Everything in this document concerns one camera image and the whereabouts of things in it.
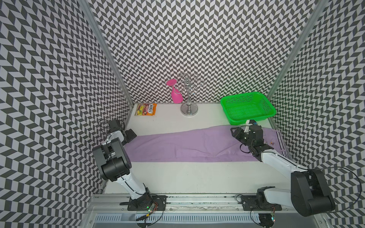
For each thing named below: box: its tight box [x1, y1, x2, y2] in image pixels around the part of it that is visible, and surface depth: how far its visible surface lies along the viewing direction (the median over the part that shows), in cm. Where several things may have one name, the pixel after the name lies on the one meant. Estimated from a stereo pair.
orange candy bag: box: [134, 103, 158, 116], surface depth 114 cm
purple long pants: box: [124, 127, 288, 162], surface depth 93 cm
